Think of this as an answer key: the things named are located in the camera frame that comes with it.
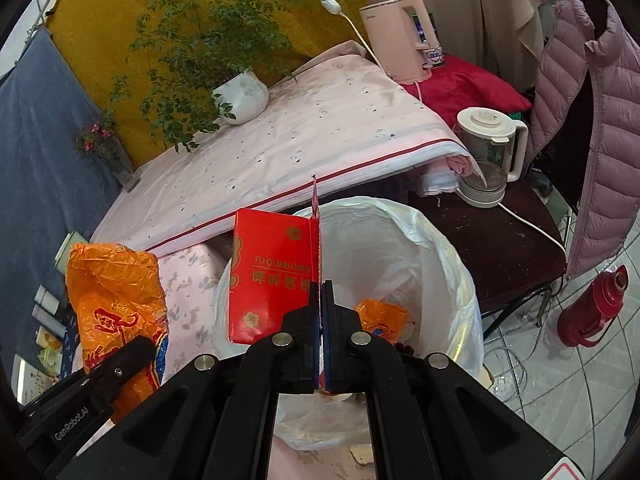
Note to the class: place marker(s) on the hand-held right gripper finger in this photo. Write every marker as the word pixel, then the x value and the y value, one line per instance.
pixel 327 320
pixel 316 320

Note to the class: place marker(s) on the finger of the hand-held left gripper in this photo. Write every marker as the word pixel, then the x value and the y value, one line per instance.
pixel 125 357

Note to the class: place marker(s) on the orange plastic bag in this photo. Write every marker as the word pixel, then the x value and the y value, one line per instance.
pixel 382 317
pixel 115 300

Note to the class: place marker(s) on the red paper box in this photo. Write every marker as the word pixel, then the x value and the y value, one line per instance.
pixel 270 280

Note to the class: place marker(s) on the dark red scrunchie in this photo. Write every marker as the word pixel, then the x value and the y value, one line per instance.
pixel 401 348

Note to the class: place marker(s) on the white-lined trash bin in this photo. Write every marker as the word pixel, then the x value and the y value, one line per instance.
pixel 440 270

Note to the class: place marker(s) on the white tray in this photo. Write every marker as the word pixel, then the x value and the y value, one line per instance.
pixel 27 377

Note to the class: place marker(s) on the white cylindrical bottle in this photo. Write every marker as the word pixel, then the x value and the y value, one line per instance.
pixel 49 324
pixel 47 299

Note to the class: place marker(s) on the pink rabbit print cloth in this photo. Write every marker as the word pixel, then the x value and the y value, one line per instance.
pixel 192 275

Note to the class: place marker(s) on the pale green box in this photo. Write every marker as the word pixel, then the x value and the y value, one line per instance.
pixel 70 247

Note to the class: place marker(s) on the folded pink white bedding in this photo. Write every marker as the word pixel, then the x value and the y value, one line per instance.
pixel 440 177

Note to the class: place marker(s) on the pink dotted blanket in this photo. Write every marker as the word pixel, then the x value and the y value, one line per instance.
pixel 300 135

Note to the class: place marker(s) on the dark red chair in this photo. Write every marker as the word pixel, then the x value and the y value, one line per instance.
pixel 500 250

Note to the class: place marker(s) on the glass vase with pink flowers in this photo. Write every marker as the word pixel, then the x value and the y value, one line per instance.
pixel 120 165

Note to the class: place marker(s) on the blue hanging cloth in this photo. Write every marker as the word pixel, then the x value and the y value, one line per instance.
pixel 40 160

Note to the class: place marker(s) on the potted plant in white pot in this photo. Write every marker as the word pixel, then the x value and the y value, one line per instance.
pixel 242 95

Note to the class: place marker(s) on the white electric kettle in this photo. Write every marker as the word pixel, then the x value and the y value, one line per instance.
pixel 487 125

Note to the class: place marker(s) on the red thermos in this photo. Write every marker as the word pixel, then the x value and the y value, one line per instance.
pixel 592 310

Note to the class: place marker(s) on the red cushion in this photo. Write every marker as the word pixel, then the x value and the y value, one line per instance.
pixel 475 85

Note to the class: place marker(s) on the blue white cup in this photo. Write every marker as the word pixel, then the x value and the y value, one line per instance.
pixel 435 56

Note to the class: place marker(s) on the pink water dispenser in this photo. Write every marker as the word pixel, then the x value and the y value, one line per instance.
pixel 395 40

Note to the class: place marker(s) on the pink puffer vest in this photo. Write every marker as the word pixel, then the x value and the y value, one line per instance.
pixel 600 160

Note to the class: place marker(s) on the yellow backdrop cloth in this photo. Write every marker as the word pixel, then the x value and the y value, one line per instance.
pixel 100 35

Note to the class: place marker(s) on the beige curtain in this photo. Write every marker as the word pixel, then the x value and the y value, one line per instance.
pixel 475 0

